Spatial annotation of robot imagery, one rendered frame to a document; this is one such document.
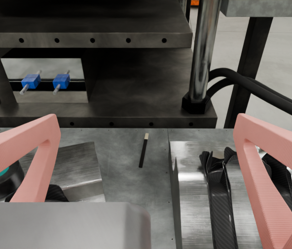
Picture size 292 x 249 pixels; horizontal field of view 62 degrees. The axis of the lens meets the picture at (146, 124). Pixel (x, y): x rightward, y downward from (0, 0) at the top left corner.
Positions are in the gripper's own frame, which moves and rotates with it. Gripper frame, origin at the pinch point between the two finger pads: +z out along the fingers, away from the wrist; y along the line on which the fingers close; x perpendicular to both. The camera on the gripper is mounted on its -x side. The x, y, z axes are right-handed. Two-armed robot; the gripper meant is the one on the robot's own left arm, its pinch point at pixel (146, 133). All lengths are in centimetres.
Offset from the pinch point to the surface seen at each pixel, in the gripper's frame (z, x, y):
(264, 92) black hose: 53, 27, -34
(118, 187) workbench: 28.8, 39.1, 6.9
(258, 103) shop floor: 195, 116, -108
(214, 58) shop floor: 307, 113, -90
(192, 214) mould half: 14.6, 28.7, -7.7
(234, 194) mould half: 17.5, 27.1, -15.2
